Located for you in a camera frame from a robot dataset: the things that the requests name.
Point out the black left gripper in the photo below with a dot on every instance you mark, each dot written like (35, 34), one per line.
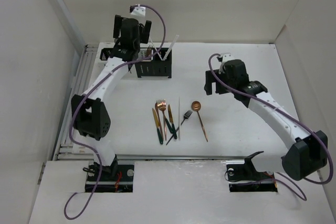
(143, 31)

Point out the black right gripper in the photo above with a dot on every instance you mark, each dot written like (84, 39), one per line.
(210, 78)

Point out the small copper fork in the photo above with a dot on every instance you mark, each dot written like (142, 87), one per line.
(149, 50)

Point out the copper spoon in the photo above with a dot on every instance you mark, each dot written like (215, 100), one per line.
(196, 106)

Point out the copper chopstick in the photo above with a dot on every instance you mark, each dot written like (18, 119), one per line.
(158, 53)

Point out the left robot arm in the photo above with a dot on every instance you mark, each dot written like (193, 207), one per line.
(91, 118)

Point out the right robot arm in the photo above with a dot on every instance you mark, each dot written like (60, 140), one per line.
(307, 151)

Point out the white insert in black container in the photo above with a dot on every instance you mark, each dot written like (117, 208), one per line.
(142, 56)

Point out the white slotted utensil container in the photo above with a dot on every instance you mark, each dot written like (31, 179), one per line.
(103, 58)

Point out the black slotted utensil container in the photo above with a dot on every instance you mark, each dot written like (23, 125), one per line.
(155, 67)

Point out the black fork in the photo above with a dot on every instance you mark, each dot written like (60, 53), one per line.
(186, 116)

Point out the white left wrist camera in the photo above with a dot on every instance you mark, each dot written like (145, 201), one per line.
(138, 11)

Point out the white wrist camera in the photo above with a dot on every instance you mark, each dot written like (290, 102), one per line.
(138, 11)
(223, 58)

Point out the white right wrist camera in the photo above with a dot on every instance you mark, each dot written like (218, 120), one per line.
(223, 58)

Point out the gold knife green handle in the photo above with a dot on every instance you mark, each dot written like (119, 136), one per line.
(157, 126)
(171, 119)

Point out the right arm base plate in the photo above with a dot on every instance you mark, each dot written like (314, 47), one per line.
(247, 180)

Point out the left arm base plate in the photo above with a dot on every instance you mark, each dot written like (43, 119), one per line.
(120, 180)

